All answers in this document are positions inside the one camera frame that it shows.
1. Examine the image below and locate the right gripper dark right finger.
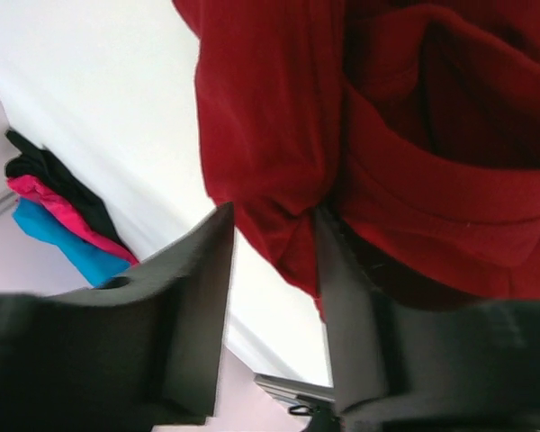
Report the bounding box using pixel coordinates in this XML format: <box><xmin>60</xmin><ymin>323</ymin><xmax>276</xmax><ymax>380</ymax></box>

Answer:
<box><xmin>315</xmin><ymin>208</ymin><xmax>540</xmax><ymax>431</ymax></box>

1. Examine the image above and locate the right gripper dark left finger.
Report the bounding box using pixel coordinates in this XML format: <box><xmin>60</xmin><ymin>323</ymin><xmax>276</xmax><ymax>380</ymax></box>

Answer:
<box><xmin>0</xmin><ymin>204</ymin><xmax>234</xmax><ymax>431</ymax></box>

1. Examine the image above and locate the blue t shirt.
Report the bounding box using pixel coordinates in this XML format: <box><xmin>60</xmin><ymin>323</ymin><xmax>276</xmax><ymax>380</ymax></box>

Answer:
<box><xmin>13</xmin><ymin>198</ymin><xmax>131</xmax><ymax>286</ymax></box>

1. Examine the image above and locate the red t shirt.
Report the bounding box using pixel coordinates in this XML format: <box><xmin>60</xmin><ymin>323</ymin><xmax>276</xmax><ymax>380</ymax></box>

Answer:
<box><xmin>175</xmin><ymin>1</ymin><xmax>540</xmax><ymax>310</ymax></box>

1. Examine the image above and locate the pink folded t shirt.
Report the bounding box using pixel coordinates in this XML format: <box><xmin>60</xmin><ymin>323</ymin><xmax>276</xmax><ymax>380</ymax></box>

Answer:
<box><xmin>6</xmin><ymin>175</ymin><xmax>139</xmax><ymax>265</ymax></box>

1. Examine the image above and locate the black folded t shirt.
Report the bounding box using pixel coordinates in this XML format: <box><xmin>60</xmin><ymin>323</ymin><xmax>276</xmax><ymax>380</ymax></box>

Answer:
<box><xmin>4</xmin><ymin>129</ymin><xmax>124</xmax><ymax>247</ymax></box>

